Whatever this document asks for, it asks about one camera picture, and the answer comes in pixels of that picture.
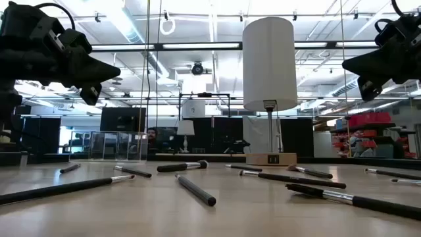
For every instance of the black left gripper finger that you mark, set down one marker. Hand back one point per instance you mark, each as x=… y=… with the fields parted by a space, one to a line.
x=95 y=70

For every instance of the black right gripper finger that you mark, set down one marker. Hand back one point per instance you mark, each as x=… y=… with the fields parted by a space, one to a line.
x=371 y=64

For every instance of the black fan-head makeup brush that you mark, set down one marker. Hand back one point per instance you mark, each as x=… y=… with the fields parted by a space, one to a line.
x=312 y=172

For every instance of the thick black powder brush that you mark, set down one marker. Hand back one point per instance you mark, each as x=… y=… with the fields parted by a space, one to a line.
x=177 y=167

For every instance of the black-bristle makeup brush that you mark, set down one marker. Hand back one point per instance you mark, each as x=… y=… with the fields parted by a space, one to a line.
x=361 y=200

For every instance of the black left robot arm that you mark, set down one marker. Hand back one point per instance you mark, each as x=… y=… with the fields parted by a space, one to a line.
x=8 y=98

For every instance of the thin hanging pole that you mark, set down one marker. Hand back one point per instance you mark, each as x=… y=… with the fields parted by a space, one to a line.
x=344 y=66

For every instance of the black screen panel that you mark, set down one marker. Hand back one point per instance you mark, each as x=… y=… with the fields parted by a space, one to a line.
x=121 y=118

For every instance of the red storage bins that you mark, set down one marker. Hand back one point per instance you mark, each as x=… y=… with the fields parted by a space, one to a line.
x=368 y=119

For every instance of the black shelf rack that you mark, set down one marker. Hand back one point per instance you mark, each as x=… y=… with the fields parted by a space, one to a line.
x=361 y=127

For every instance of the person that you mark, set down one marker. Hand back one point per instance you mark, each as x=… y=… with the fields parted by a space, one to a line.
x=152 y=135

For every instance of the white shade wooden base lamp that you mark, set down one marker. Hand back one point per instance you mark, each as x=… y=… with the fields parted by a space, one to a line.
x=269 y=66

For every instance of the small white table lamp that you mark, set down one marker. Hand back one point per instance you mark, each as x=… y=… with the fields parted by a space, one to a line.
x=185 y=127

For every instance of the white cloth cover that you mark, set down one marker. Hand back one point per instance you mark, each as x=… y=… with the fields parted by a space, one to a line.
x=255 y=135

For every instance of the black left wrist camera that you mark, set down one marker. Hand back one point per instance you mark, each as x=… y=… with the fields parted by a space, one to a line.
x=79 y=41

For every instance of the black ceiling camera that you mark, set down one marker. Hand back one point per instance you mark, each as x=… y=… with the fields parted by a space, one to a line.
x=197 y=69

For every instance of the black metal stand frame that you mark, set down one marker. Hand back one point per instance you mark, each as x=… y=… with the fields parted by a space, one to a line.
x=204 y=94

